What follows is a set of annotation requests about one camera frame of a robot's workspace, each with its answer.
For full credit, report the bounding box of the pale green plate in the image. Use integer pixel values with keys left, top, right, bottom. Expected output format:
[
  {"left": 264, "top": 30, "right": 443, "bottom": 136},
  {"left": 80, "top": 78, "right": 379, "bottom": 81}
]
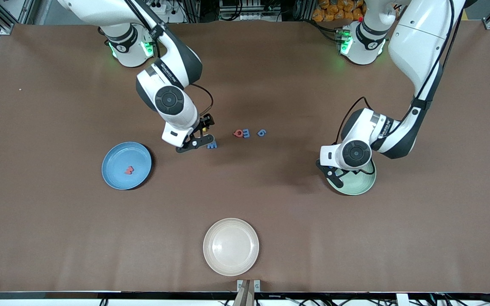
[{"left": 326, "top": 159, "right": 377, "bottom": 196}]

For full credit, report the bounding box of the blue plate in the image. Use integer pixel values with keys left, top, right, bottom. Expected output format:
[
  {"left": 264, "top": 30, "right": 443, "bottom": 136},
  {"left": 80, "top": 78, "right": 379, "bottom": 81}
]
[{"left": 101, "top": 142, "right": 153, "bottom": 190}]

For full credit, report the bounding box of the beige plate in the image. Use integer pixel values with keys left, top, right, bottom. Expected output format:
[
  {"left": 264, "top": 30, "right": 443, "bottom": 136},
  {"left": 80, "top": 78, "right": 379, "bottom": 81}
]
[{"left": 203, "top": 218, "right": 259, "bottom": 277}]

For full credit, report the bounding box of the white power strip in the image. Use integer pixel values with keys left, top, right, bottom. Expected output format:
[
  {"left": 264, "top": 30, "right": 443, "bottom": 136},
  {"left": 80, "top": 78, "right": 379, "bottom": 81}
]
[{"left": 148, "top": 0, "right": 171, "bottom": 15}]

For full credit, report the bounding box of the metal rack device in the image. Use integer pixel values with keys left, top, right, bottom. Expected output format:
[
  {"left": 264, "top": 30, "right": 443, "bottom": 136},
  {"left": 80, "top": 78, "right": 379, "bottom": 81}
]
[{"left": 219, "top": 0, "right": 273, "bottom": 22}]

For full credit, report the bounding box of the orange packets pile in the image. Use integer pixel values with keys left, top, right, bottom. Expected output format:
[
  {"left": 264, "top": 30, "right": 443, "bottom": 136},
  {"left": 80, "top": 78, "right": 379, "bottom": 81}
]
[{"left": 312, "top": 0, "right": 365, "bottom": 23}]

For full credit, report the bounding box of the metal table edge bracket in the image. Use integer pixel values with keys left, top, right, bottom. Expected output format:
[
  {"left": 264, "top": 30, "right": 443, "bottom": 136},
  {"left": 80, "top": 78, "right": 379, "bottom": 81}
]
[{"left": 236, "top": 279, "right": 261, "bottom": 294}]

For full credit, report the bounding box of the black cable bundle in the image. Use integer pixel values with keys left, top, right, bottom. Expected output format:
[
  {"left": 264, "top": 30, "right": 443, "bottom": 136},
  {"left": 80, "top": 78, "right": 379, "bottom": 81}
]
[{"left": 430, "top": 284, "right": 490, "bottom": 306}]

